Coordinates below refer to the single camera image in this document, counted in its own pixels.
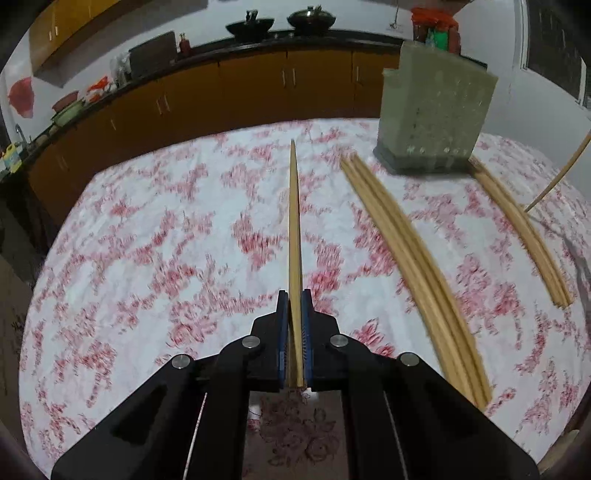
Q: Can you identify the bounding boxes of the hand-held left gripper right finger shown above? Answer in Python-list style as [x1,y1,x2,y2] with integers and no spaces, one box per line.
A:
[301,289,541,480]

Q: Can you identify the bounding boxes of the green basin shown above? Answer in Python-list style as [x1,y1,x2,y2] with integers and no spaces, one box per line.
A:
[51,99,88,127]

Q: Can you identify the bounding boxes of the brown lower kitchen cabinets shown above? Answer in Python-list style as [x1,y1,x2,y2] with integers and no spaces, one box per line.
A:
[25,46,402,232]

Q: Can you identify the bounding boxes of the brown upper kitchen cabinets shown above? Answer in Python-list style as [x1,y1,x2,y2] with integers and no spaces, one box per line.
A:
[28,0,208,88]

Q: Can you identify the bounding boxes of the barred window with white frame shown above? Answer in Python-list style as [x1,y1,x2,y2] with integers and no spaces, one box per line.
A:
[522,0,591,112]

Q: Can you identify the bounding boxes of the black wok with lid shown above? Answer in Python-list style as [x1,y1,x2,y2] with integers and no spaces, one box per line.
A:
[286,4,337,33]

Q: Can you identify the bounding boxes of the grey perforated utensil holder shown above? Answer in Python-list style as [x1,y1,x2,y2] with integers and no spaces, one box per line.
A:
[373,41,498,175]

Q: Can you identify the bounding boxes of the red floral tablecloth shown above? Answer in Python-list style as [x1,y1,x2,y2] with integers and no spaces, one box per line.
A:
[18,117,591,480]

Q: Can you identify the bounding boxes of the red plastic bag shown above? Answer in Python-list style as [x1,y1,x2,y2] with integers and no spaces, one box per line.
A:
[7,76,35,118]

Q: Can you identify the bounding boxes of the yellow detergent bottle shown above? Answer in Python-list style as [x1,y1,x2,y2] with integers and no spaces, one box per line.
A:
[2,143,24,174]

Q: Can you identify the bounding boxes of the red basin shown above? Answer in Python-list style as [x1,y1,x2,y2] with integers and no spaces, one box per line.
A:
[52,91,80,114]

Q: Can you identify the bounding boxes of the dark cutting board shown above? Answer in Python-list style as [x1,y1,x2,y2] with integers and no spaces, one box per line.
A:
[128,31,177,79]

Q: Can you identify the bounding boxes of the black kitchen countertop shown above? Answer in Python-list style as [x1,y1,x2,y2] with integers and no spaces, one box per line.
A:
[0,28,404,185]

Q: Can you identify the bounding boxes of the brown kitchen cabinets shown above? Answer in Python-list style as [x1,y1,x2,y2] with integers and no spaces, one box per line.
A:
[25,46,402,232]
[28,0,208,88]

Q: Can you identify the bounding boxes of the orange plastic bag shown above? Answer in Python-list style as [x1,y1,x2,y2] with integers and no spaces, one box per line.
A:
[88,76,112,102]

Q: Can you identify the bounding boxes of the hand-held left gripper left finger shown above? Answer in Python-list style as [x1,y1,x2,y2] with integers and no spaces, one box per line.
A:
[51,290,289,480]

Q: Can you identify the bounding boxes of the clear plastic bag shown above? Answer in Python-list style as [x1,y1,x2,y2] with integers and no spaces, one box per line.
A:
[111,53,132,86]

